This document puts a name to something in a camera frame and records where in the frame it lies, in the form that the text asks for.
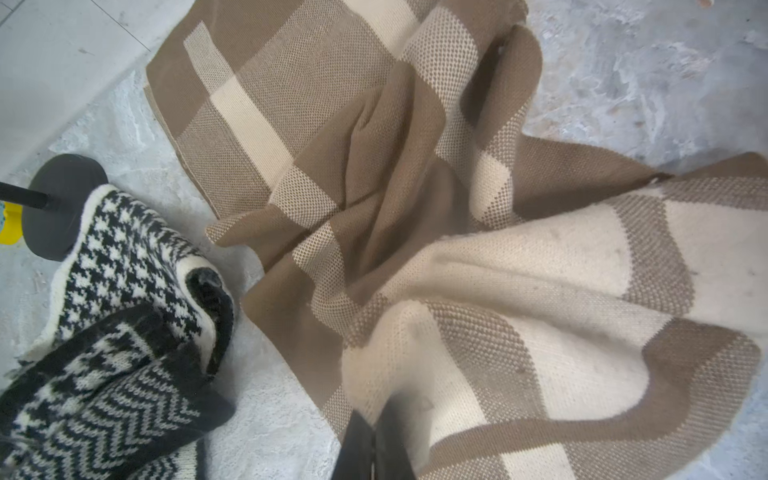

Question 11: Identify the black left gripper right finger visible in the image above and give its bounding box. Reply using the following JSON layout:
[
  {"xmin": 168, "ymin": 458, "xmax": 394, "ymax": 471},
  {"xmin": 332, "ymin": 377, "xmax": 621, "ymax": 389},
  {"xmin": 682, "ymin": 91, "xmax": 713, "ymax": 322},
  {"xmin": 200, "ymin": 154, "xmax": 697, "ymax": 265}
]
[{"xmin": 373, "ymin": 396, "xmax": 416, "ymax": 480}]

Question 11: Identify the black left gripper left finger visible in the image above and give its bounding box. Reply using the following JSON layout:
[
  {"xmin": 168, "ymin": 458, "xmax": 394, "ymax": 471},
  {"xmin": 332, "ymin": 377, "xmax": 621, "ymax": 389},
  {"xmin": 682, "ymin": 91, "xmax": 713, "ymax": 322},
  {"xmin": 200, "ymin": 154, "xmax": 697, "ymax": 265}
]
[{"xmin": 331, "ymin": 411, "xmax": 375, "ymax": 480}]

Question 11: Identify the brown beige plaid scarf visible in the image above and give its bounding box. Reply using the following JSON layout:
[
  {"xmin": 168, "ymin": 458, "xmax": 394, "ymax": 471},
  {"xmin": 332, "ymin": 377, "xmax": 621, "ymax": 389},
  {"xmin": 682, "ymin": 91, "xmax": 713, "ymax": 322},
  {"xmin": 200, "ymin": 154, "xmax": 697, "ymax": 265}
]
[{"xmin": 146, "ymin": 1, "xmax": 767, "ymax": 479}]

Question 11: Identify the black white houndstooth scarf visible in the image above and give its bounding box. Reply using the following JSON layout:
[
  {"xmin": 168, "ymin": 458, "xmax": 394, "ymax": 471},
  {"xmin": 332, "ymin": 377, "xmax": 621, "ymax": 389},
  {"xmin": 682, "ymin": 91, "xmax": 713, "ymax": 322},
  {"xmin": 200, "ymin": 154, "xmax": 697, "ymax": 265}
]
[{"xmin": 1, "ymin": 185, "xmax": 236, "ymax": 479}]

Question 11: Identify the black round microphone stand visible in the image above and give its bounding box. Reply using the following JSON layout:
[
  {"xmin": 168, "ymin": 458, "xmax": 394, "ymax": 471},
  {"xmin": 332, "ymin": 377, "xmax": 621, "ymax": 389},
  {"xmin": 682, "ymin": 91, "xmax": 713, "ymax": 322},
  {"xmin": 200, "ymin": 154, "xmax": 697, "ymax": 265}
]
[{"xmin": 1, "ymin": 154, "xmax": 108, "ymax": 261}]

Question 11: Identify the small yellow toy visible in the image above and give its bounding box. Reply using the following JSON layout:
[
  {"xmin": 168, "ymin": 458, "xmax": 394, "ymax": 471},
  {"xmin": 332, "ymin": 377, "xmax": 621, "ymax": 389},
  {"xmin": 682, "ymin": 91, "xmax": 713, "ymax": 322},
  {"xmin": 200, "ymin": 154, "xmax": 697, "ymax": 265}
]
[{"xmin": 0, "ymin": 201, "xmax": 23, "ymax": 245}]

